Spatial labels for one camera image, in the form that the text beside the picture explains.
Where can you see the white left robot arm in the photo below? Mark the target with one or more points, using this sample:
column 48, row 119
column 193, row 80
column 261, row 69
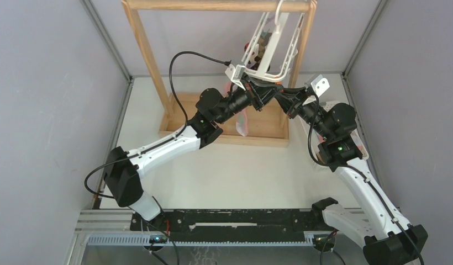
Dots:
column 124, row 170

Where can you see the white plastic clip hanger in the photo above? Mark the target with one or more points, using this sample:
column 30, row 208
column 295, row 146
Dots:
column 275, row 23

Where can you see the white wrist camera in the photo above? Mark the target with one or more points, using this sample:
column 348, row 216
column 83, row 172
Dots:
column 320, row 85
column 235, row 74

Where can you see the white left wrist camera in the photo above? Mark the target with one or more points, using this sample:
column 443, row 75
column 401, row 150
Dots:
column 235, row 74

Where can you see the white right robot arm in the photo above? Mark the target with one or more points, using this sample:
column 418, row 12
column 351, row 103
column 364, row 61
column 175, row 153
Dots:
column 386, row 236

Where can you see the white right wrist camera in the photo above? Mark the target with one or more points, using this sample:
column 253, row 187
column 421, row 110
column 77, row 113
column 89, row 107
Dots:
column 320, row 85

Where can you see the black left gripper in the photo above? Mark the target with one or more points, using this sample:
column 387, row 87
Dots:
column 259, row 93

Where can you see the brown argyle sock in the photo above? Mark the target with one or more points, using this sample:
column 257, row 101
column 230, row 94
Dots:
column 259, row 51

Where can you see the white perforated plastic basket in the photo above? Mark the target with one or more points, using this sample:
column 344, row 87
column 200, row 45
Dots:
column 335, row 127

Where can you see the pink sock with green patch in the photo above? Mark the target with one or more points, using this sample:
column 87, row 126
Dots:
column 242, row 123

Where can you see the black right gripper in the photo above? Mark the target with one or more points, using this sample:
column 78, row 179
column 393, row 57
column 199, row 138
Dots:
column 290, row 99

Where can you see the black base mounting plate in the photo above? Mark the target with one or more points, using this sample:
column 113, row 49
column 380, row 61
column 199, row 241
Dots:
column 235, row 226

